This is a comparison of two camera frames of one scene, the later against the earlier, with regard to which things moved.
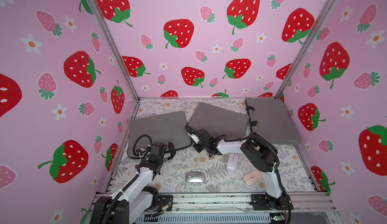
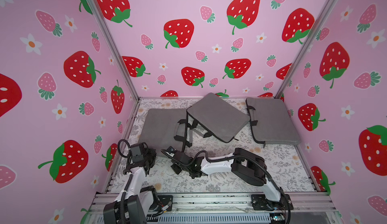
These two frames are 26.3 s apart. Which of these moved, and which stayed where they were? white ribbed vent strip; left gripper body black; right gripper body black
Moved: left gripper body black; right gripper body black
Stayed: white ribbed vent strip
